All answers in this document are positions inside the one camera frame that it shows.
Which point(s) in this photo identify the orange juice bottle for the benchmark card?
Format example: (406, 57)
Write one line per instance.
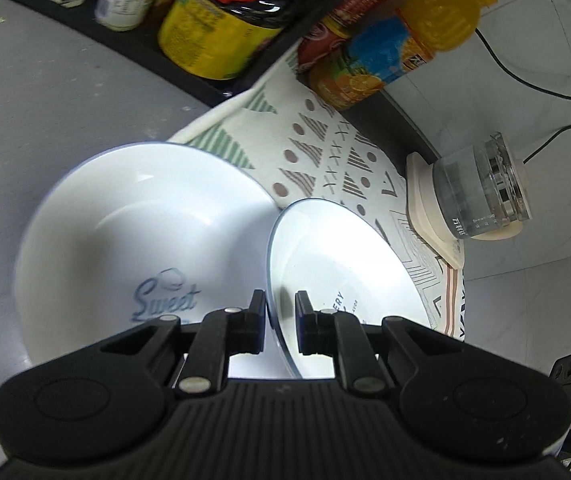
(380, 55)

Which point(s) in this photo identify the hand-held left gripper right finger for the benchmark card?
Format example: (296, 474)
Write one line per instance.
(305, 325)

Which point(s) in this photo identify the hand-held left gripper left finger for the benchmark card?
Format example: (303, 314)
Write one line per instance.
(258, 325)

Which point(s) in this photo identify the yellow tin with black lid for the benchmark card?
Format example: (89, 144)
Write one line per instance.
(205, 30)

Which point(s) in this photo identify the patterned tablecloth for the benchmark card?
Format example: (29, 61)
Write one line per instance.
(325, 150)

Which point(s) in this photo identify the white plate with cross print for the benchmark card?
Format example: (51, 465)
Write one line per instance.
(340, 260)

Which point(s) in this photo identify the cream kettle base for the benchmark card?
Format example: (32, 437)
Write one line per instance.
(425, 210)

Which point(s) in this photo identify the white plate with script print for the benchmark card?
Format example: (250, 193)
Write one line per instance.
(115, 240)

